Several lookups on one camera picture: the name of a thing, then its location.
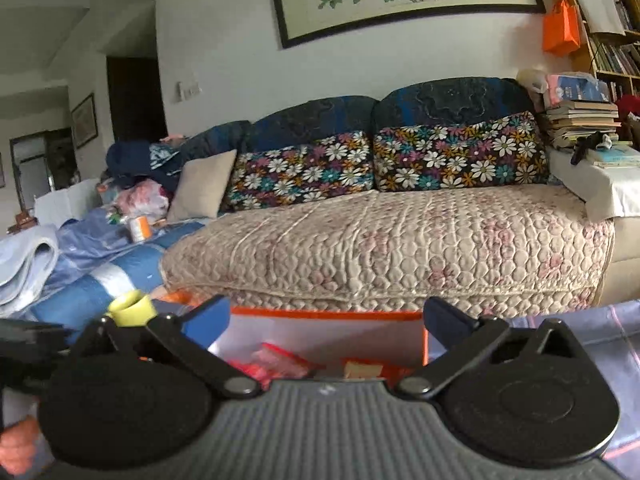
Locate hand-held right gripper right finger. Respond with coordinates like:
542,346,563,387
395,296,585,401

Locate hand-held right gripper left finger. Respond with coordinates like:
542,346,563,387
69,295,262,400

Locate red snack packet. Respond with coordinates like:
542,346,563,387
227,342,318,382

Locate orange snack packet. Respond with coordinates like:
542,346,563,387
341,357,401,380

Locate orange cardboard box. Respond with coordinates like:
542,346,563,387
164,287,432,382

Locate person's left hand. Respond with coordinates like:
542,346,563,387
0,417,41,477

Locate green mug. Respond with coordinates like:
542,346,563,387
107,290,154,327

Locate quilted pink sofa cover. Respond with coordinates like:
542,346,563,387
161,182,617,317

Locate blue blanket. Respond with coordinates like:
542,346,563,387
0,207,206,321

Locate orange label bottle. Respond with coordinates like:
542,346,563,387
128,215,153,244

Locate beige pillow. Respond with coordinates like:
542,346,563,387
166,149,239,223

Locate pink plastic bag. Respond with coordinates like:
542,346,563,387
115,179,171,222

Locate wide floral cushion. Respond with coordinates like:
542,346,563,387
372,110,551,193

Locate white cloth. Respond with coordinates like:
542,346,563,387
547,147,640,222

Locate black tool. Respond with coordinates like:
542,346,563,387
570,131,621,166

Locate dark blue sofa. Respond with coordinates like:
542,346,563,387
105,76,538,196

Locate stack of books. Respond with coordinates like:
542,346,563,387
540,100,623,151

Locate blue white plastic packs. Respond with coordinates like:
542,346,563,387
544,73,611,107

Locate red cloth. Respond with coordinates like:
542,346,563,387
614,94,640,133

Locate orange paper bag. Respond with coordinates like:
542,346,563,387
542,0,583,57

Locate wooden bookshelf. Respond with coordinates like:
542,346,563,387
542,0,640,106

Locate small framed wall picture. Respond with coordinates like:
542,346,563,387
70,92,98,150

